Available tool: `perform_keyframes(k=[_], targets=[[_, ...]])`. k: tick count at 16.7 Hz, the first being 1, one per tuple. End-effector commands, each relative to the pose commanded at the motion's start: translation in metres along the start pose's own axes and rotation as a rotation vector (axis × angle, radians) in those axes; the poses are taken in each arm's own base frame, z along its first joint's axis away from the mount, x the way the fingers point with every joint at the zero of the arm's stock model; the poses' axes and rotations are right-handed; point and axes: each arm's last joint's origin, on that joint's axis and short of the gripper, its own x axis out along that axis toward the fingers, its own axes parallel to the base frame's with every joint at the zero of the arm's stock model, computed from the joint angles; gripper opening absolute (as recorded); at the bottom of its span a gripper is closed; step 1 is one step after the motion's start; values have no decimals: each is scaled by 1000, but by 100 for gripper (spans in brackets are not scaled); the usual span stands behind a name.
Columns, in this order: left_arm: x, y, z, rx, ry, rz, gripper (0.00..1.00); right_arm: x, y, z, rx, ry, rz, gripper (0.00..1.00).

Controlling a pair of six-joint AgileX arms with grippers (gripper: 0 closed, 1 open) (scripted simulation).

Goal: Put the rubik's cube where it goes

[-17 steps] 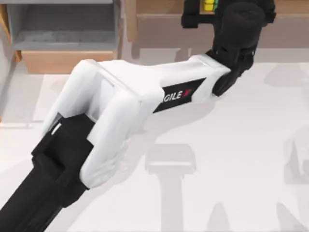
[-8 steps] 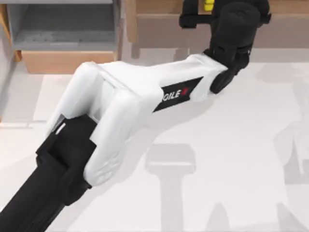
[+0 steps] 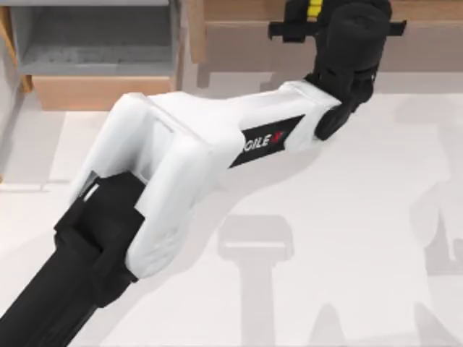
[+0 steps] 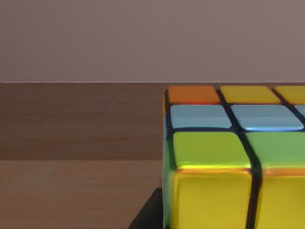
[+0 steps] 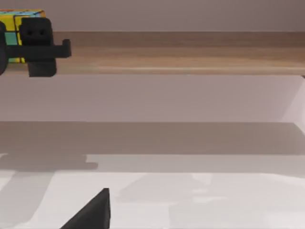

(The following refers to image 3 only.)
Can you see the pale wooden drawer front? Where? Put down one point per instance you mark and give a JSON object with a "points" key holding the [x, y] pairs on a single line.
{"points": [[101, 92]]}

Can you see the grey pierced drawer inside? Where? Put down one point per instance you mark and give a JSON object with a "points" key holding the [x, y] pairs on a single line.
{"points": [[94, 36]]}

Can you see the wooden cupboard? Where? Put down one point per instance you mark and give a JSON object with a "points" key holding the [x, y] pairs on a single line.
{"points": [[199, 36]]}

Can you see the wooden cupboard drawer front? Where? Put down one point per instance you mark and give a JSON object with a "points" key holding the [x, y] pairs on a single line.
{"points": [[253, 47]]}

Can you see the yellow and black object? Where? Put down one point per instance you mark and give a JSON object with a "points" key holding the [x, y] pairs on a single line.
{"points": [[314, 8]]}

